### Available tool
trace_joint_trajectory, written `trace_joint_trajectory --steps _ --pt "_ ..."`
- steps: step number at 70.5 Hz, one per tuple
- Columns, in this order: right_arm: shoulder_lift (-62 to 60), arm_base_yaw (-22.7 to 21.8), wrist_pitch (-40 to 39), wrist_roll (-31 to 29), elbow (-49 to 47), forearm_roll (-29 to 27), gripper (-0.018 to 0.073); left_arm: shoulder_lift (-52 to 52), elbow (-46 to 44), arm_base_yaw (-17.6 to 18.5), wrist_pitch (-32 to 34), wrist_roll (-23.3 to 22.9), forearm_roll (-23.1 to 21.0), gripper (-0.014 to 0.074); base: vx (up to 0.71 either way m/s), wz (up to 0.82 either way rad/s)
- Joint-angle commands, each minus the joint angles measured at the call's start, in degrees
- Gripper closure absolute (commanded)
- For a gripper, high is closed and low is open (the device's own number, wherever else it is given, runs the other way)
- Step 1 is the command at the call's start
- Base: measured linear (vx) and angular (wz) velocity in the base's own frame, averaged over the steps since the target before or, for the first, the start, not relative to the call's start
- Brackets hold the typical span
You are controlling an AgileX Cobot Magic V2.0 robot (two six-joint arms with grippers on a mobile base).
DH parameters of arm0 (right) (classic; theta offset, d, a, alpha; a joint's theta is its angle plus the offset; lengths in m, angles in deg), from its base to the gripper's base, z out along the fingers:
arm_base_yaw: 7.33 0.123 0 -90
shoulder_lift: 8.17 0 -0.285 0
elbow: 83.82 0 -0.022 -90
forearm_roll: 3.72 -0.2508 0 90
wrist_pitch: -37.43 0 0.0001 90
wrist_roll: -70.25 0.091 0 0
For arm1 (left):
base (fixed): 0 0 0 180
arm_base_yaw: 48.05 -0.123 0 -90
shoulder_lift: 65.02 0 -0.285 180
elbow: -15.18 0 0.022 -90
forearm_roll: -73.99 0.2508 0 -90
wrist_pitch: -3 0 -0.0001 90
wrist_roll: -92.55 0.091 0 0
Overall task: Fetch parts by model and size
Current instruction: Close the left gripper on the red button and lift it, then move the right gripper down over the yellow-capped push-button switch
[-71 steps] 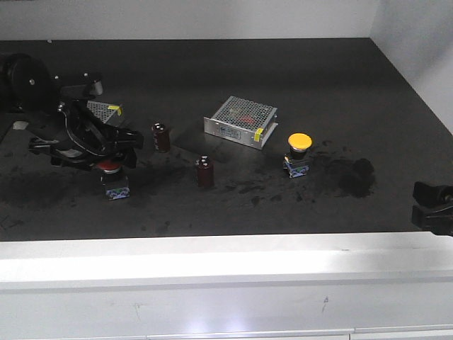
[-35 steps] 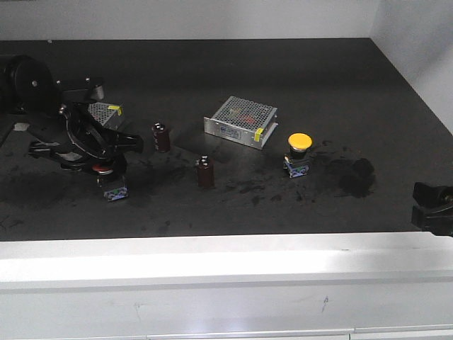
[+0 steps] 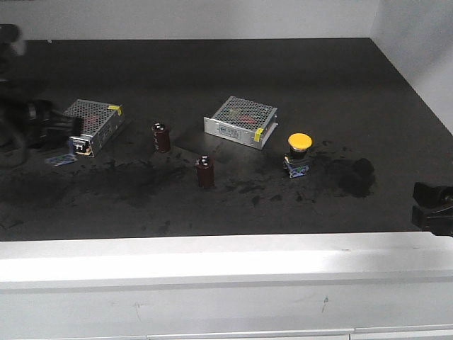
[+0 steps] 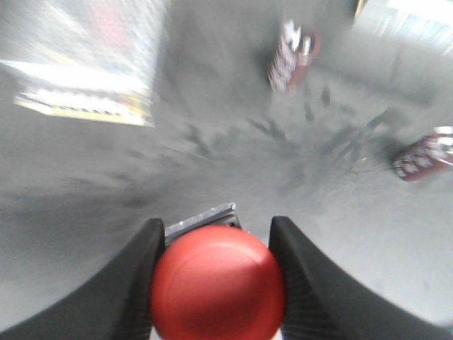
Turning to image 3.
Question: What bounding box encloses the dark red capacitor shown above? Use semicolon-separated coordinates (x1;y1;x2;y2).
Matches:
195;155;214;188
151;123;171;153

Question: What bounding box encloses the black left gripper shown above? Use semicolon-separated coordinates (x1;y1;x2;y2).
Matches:
0;23;86;169

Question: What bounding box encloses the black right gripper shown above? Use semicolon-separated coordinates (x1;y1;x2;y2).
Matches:
411;182;452;237

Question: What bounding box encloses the silver mesh power supply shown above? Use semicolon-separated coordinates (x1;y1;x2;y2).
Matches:
204;96;278;149
64;99;125;157

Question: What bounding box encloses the red mushroom push button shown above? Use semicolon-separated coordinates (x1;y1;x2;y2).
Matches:
45;154;78;167

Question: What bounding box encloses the white shelf front rail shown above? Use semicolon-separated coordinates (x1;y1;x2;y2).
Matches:
1;232;452;290

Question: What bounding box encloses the left silver mesh power supply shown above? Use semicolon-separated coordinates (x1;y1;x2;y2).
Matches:
64;99;125;157

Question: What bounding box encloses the front dark red capacitor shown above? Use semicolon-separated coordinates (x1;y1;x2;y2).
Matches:
195;155;214;188

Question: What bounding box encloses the right silver mesh power supply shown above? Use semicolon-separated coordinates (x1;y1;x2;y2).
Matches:
204;96;278;149

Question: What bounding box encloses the yellow mushroom push button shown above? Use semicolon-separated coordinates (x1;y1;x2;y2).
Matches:
283;132;313;179

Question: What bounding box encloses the rear dark red capacitor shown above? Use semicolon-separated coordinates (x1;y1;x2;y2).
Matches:
151;123;171;153

